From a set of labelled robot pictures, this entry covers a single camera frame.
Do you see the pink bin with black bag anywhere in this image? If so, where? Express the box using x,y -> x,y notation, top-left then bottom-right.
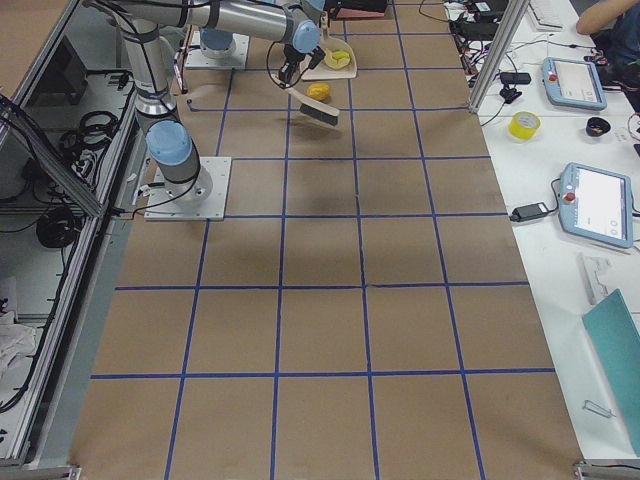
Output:
324,0 -> 388,20

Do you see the black small bowl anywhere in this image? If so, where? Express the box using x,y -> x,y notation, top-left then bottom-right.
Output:
585,117 -> 611,138

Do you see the yellow tape roll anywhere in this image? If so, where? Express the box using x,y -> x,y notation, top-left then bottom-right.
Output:
507,111 -> 541,141

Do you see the far blue teach pendant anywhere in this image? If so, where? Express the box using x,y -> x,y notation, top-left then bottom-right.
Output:
541,57 -> 607,111

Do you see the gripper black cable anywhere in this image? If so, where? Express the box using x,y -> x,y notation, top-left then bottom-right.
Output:
265,39 -> 294,91

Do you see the orange yellow bread roll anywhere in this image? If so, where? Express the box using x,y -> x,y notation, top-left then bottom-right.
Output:
306,82 -> 331,102

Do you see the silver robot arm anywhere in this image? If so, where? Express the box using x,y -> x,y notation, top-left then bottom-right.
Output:
92,1 -> 327,202

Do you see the beige hand brush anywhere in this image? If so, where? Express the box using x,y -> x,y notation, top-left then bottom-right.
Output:
285,87 -> 340,126

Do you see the near blue teach pendant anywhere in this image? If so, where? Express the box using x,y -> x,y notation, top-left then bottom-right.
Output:
558,162 -> 634,249

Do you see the aluminium frame post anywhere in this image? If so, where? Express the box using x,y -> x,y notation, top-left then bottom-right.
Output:
468,0 -> 529,114

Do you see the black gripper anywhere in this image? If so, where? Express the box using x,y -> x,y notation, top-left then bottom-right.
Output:
277,44 -> 324,82

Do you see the beige plastic dustpan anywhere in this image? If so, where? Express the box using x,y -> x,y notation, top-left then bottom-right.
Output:
300,12 -> 358,82

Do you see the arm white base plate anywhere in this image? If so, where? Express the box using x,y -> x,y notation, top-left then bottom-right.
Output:
144,157 -> 232,221
185,31 -> 250,70

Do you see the yellow green sponge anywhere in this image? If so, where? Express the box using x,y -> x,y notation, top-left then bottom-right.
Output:
331,50 -> 351,68

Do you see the blue teach pendant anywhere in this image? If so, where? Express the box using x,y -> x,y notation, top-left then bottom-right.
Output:
541,57 -> 607,111
558,162 -> 634,249

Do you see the teal folder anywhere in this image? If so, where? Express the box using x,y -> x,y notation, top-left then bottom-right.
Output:
582,289 -> 639,430

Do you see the black power adapter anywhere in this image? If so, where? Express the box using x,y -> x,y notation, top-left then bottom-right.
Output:
509,202 -> 550,223

